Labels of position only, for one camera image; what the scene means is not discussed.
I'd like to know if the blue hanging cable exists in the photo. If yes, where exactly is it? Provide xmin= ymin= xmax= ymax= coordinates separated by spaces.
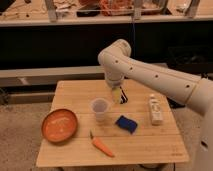
xmin=131 ymin=18 xmax=137 ymax=43

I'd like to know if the clear plastic cup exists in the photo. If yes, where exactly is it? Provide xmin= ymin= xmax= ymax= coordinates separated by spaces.
xmin=91 ymin=98 xmax=109 ymax=121

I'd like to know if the wooden folding table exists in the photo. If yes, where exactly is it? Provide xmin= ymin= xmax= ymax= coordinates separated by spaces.
xmin=36 ymin=80 xmax=189 ymax=167

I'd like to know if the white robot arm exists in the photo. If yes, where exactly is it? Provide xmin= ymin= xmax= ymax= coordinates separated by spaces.
xmin=98 ymin=39 xmax=213 ymax=171

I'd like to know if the grey metal shelf rail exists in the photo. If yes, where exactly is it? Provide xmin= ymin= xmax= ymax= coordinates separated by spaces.
xmin=0 ymin=66 xmax=104 ymax=87

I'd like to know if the blue sponge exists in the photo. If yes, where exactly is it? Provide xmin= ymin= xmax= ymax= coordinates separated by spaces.
xmin=115 ymin=115 xmax=138 ymax=134

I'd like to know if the orange bowl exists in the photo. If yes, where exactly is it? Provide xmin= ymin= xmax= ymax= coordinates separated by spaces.
xmin=41 ymin=109 xmax=78 ymax=143

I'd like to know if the white bottle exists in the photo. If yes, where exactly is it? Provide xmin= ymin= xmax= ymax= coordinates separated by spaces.
xmin=149 ymin=94 xmax=163 ymax=126

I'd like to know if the orange carrot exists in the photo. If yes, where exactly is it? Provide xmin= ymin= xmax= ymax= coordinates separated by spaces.
xmin=90 ymin=133 xmax=114 ymax=157

